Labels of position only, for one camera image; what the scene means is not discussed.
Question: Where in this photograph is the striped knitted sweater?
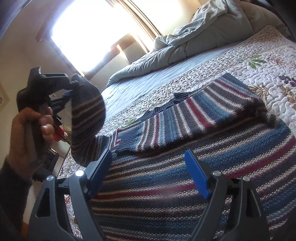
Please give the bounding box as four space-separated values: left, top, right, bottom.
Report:
69 73 296 241

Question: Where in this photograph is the left forearm dark sleeve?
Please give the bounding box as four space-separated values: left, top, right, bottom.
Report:
1 162 32 240

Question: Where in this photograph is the person's left hand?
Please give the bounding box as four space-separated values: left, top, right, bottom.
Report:
6 107 54 180

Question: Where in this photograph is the red box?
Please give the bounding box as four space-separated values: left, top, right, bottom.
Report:
53 124 66 142

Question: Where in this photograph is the black bag on floor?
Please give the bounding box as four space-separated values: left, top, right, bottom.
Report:
33 151 60 182

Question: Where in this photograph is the bright window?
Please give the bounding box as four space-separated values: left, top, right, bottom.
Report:
49 1 160 74

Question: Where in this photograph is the floral quilted bedspread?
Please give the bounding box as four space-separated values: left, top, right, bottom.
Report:
56 24 296 241

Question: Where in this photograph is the grey rumpled duvet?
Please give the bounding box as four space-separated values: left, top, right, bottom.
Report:
107 1 254 86

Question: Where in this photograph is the framed picture on wall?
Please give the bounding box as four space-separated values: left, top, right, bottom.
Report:
0 82 10 110

